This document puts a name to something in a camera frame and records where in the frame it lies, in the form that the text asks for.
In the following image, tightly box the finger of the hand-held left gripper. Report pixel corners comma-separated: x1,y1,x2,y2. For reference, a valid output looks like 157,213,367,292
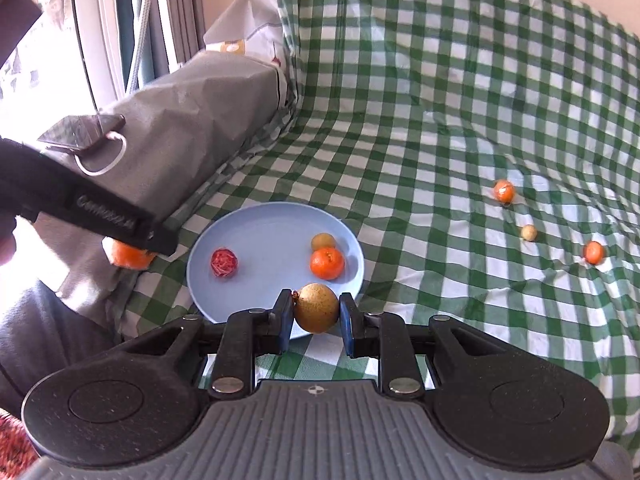
134,212,179,257

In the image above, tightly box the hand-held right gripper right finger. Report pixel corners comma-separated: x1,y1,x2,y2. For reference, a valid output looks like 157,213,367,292
339,292,473,396

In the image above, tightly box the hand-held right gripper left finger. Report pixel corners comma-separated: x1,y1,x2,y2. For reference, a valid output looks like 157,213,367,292
165,289,295,401

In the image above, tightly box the bare orange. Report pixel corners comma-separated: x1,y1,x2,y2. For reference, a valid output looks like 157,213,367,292
310,247,346,281

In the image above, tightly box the red net-wrapped fruit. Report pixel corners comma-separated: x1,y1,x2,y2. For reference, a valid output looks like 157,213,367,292
210,248,239,278

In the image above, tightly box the light blue plate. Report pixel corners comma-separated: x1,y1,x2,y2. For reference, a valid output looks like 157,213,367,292
186,201,365,341

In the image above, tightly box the person's left hand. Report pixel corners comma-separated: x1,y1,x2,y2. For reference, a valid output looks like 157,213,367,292
0,217,17,267

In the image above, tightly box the black smartphone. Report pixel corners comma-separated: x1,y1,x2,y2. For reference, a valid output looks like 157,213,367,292
37,114,126,153

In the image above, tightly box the grey covered box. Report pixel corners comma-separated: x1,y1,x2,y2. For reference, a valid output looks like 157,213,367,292
15,49,288,331

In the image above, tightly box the dark brown board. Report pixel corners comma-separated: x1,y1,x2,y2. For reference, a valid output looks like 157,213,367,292
0,0,43,68

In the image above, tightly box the dark green curtain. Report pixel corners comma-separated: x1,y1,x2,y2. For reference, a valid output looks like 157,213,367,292
115,0,206,86

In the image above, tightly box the green white checkered blanket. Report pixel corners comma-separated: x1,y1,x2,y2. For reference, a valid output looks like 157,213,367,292
120,0,640,456

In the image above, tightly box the white patterned cloth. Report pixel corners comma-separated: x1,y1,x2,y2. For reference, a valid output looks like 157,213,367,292
204,0,296,68

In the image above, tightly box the red patterned rug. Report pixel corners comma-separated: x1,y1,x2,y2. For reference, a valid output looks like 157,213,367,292
0,407,38,467

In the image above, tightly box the white charging cable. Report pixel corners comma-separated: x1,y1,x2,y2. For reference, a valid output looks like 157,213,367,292
74,131,128,177

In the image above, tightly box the white window frame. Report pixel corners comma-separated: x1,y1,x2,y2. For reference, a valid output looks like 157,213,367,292
70,0,131,111

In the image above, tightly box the dotted white strap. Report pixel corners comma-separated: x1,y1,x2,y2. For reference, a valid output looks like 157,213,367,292
127,0,153,93

